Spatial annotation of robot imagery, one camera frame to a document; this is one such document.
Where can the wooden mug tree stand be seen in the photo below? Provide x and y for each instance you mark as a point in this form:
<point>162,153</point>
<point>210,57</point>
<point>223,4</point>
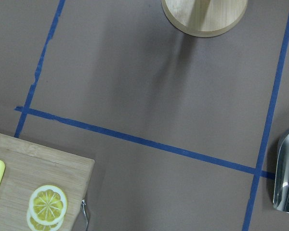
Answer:
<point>204,18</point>

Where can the bamboo cutting board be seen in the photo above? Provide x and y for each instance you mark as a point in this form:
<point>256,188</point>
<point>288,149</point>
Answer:
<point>29,166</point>

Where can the top lemon slice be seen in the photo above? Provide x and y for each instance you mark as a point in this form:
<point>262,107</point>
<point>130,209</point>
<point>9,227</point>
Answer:
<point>48,205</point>

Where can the lower stacked lemon slice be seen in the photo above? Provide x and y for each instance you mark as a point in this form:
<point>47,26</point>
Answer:
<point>35,226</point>

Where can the metal scoop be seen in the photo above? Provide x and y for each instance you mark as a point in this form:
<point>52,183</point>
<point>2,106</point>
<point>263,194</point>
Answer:
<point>281,189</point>

